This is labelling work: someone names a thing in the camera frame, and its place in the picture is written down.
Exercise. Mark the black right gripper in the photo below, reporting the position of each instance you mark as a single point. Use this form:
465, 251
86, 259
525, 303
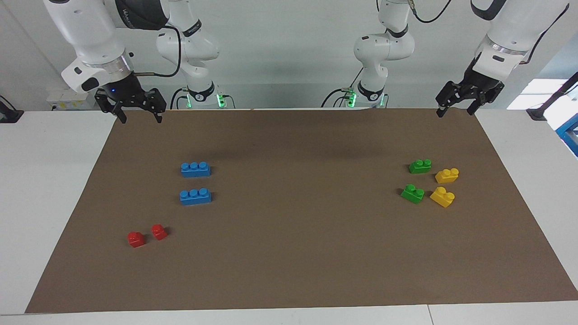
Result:
119, 88

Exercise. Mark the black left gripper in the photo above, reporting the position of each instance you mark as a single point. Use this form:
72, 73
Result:
481, 83

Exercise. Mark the blue three-stud toy brick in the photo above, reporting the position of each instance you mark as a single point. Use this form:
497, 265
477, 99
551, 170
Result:
195, 197
195, 170

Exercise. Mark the green two-stud toy brick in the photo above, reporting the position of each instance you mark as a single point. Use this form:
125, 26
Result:
420, 167
412, 194

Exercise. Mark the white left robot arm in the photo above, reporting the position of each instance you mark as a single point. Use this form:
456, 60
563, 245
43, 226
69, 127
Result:
384, 47

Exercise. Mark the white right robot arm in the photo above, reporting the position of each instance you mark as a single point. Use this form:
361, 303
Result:
81, 27

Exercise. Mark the white box yellow label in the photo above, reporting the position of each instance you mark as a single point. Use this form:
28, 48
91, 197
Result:
63, 97

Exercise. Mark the black stand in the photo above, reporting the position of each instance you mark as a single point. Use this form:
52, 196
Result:
537, 113

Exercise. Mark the yellow two-stud toy brick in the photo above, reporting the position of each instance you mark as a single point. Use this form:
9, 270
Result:
442, 197
447, 176

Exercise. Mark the black table clamp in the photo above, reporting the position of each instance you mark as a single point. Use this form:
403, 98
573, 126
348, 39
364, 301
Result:
9, 115

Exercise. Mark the red one-stud toy brick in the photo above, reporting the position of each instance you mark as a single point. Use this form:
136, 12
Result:
136, 240
159, 232

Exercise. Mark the brown table mat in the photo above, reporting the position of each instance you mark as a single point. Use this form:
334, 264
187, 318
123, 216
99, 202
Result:
293, 225

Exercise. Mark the blue frame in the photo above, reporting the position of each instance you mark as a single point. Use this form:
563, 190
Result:
570, 131

